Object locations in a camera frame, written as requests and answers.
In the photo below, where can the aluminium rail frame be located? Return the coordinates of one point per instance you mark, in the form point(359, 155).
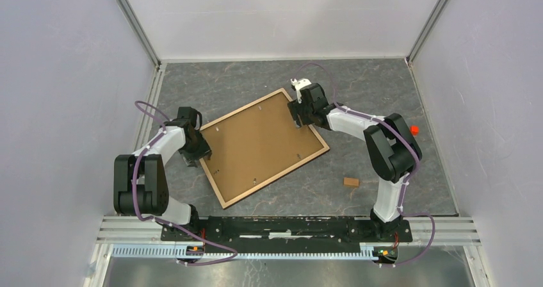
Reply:
point(445, 251)

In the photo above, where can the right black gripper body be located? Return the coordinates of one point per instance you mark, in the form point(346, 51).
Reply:
point(306, 112)

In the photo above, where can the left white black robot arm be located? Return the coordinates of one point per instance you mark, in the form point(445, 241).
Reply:
point(140, 186)

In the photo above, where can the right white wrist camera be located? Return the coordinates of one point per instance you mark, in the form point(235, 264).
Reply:
point(297, 85)

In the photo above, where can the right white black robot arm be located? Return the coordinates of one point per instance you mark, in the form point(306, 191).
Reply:
point(393, 151)

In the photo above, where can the flat wooden block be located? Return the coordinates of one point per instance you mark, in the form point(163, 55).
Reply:
point(351, 182)

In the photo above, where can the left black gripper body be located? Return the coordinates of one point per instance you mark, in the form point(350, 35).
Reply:
point(199, 146)

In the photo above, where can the brown cardboard backing board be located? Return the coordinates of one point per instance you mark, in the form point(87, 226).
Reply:
point(263, 145)

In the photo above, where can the red cube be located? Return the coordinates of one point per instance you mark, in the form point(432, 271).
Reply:
point(414, 130)

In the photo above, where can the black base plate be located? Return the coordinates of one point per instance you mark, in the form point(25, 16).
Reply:
point(282, 235)

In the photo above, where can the wooden picture frame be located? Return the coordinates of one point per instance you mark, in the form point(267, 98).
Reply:
point(229, 200)

